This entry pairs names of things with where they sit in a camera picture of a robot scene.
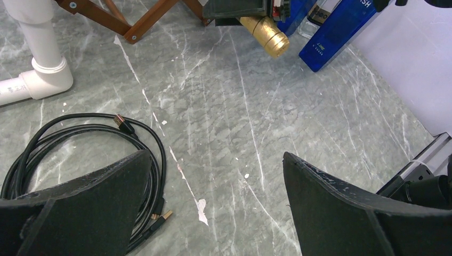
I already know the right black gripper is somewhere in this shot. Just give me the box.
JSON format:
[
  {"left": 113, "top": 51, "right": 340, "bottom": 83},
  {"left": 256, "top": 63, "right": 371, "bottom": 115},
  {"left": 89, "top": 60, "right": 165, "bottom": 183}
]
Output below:
[{"left": 202, "top": 0, "right": 283, "bottom": 26}]

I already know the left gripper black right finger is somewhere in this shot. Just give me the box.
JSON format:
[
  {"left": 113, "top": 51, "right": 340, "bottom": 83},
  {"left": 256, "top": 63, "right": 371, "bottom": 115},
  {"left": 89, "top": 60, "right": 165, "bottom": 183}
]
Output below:
[{"left": 283, "top": 152, "right": 451, "bottom": 255}]

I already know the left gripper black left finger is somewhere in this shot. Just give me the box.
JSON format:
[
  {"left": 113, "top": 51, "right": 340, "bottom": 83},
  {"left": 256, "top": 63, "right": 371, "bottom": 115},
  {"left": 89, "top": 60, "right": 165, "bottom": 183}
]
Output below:
[{"left": 1, "top": 150, "right": 151, "bottom": 255}]

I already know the dark bottle gold cap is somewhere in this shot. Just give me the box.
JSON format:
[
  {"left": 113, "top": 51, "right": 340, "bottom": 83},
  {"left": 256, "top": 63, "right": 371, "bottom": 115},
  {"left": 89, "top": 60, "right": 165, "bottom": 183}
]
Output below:
[{"left": 238, "top": 17, "right": 290, "bottom": 58}]

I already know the blue glass bottle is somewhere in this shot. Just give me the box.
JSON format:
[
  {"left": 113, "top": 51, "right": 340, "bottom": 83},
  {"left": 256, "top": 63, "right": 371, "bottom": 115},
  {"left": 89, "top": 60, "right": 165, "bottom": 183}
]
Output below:
[
  {"left": 299, "top": 0, "right": 389, "bottom": 72},
  {"left": 277, "top": 0, "right": 317, "bottom": 37}
]

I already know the brown wooden wine rack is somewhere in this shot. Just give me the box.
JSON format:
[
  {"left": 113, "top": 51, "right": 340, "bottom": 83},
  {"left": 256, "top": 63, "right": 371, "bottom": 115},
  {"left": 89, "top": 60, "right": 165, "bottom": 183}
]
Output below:
[{"left": 54, "top": 0, "right": 213, "bottom": 45}]

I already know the coiled black cable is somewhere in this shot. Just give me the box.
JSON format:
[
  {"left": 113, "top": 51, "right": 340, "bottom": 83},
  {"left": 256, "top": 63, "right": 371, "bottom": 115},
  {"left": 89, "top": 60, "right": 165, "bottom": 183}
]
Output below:
[{"left": 0, "top": 113, "right": 174, "bottom": 254}]

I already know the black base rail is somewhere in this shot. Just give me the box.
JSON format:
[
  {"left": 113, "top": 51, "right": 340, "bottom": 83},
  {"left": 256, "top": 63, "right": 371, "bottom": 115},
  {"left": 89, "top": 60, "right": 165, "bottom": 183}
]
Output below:
[{"left": 377, "top": 133, "right": 451, "bottom": 210}]

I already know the white pvc pipe frame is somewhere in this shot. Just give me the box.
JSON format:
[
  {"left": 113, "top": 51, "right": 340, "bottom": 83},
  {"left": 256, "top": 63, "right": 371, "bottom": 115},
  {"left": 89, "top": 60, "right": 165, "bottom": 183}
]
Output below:
[{"left": 1, "top": 1, "right": 74, "bottom": 106}]

